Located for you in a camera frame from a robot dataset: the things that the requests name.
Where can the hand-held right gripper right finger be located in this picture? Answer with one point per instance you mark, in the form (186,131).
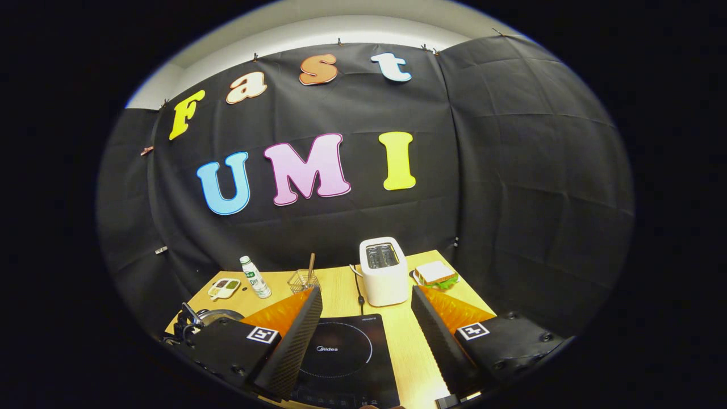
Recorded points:
(446,352)

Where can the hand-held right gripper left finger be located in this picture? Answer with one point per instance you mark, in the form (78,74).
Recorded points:
(289,352)

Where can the black induction cooktop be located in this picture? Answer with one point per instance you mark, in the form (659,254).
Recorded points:
(346,363)

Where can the white drink bottle green label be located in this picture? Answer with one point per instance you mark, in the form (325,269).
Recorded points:
(255,279)

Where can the sandwich with lettuce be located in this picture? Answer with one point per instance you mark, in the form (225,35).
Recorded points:
(434,272)

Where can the wooden stick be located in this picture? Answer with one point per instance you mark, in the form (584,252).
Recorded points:
(311,264)

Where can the white toaster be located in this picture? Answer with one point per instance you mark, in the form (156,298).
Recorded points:
(385,284)

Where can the white divided plate with beans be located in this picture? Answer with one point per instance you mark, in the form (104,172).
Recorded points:
(224,288)

